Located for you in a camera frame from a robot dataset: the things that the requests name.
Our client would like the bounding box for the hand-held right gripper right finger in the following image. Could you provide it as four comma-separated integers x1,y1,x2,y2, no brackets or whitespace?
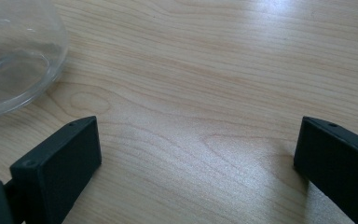
293,116,358,224

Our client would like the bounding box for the clear glass bowl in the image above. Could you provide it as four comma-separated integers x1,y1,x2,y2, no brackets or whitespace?
0,0,70,121

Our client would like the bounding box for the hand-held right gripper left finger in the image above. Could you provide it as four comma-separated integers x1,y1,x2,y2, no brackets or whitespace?
3,115,103,224

